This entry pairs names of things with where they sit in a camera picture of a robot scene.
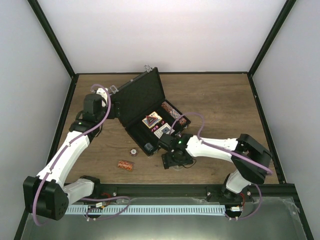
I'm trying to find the white playing card deck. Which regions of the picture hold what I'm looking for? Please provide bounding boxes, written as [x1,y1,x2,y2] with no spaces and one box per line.
[154,124,171,139]

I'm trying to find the black poker set case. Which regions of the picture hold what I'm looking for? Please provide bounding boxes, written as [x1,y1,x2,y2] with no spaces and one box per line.
[111,65,191,157]

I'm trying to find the red black triangular card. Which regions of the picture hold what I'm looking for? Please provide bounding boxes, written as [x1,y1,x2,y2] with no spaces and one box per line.
[145,115,157,126]

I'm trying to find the single poker chip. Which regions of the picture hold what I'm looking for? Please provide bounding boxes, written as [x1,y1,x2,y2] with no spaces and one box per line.
[129,148,138,156]

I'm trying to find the small orange chip stack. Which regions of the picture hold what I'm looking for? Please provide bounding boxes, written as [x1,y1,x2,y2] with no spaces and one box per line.
[117,160,134,172]

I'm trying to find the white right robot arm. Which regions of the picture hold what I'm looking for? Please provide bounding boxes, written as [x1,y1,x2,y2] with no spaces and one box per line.
[158,134,273,202]

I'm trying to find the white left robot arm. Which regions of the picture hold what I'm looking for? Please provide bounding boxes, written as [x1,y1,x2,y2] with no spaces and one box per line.
[23,84,111,226]

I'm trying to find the black chip stack in case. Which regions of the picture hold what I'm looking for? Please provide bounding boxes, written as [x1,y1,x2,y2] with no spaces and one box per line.
[143,142,154,153]

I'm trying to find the red dice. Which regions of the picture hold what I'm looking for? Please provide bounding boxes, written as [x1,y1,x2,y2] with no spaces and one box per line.
[151,120,166,133]

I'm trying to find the row of poker chips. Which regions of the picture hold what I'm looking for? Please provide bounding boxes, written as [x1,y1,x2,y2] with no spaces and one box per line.
[161,101,187,126]

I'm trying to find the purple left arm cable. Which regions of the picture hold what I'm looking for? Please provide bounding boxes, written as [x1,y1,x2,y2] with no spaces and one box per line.
[32,84,132,227]

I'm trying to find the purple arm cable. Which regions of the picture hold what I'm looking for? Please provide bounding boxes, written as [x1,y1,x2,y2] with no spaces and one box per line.
[169,112,274,221]
[32,84,132,227]

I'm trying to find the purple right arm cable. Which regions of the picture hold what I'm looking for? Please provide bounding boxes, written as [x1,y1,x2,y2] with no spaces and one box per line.
[169,112,274,221]

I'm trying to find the light blue slotted rail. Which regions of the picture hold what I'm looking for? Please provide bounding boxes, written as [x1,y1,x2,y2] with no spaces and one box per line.
[66,205,226,216]

